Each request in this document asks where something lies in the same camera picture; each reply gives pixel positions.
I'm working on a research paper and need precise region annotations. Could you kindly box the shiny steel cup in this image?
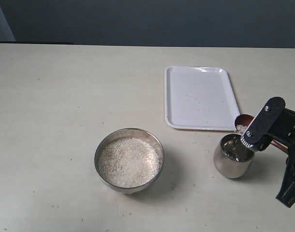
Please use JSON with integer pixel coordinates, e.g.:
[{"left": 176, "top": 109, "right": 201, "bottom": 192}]
[{"left": 213, "top": 134, "right": 255, "bottom": 179}]

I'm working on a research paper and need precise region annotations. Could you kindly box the steel bowl of rice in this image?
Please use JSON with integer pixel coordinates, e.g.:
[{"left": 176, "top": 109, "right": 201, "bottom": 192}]
[{"left": 94, "top": 128, "right": 165, "bottom": 194}]

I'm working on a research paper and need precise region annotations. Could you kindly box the brown wooden spoon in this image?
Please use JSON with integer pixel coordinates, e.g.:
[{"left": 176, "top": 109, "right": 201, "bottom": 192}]
[{"left": 234, "top": 114, "right": 288, "bottom": 154}]

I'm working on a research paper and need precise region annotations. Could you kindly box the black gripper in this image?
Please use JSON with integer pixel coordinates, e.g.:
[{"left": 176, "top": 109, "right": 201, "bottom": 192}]
[{"left": 240, "top": 97, "right": 295, "bottom": 208}]

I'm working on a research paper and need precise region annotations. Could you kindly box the white rectangular tray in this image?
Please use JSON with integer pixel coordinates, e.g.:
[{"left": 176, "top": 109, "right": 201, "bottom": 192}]
[{"left": 164, "top": 66, "right": 240, "bottom": 131}]

